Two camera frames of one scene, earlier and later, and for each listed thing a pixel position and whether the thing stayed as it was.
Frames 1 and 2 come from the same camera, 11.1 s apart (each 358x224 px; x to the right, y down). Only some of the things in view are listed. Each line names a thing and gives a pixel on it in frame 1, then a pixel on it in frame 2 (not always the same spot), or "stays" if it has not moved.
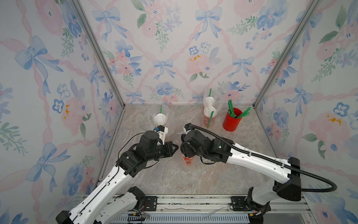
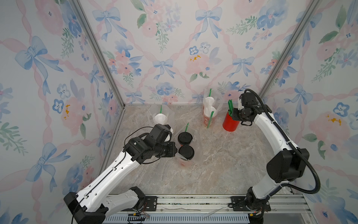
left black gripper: [169, 151] stays
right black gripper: [185, 149] → [234, 116]
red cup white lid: [209, 101] stays
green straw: [211, 116] stays
